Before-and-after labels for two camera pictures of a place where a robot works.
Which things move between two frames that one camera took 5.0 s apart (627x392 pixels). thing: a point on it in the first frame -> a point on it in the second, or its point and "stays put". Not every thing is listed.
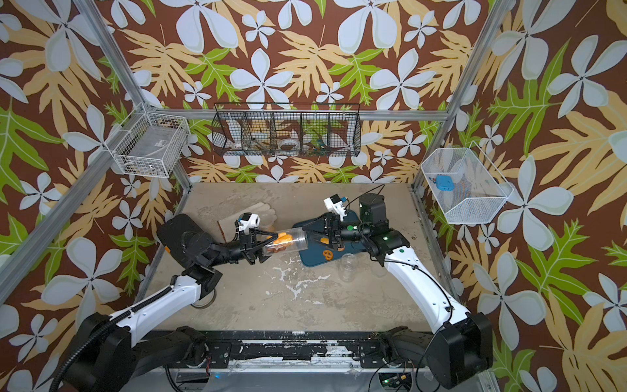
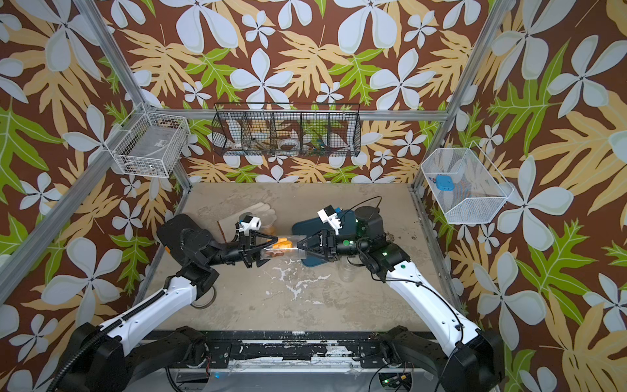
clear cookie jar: [348, 267] stays put
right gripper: [335, 224] -> [329, 239]
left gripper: [251, 250] stays put
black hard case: [171, 234] stays put
